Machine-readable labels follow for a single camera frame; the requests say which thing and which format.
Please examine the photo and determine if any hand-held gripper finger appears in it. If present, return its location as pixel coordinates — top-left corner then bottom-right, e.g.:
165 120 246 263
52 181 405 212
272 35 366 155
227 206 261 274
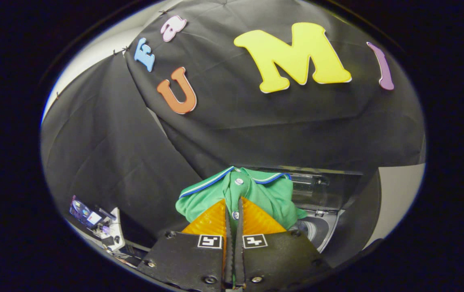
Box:
234 197 332 290
138 198 233 292

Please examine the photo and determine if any green polo shirt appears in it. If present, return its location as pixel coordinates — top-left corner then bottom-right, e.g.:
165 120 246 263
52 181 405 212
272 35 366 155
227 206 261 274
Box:
175 165 308 236

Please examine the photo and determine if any grey washing machine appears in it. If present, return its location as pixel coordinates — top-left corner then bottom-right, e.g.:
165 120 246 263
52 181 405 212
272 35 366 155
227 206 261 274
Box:
291 208 342 254

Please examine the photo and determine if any blue printed box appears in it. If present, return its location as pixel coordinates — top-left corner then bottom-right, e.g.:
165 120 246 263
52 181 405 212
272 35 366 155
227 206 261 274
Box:
69 195 103 228

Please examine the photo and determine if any black backdrop cloth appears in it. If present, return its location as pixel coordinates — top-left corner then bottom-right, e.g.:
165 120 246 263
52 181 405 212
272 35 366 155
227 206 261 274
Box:
41 0 426 248

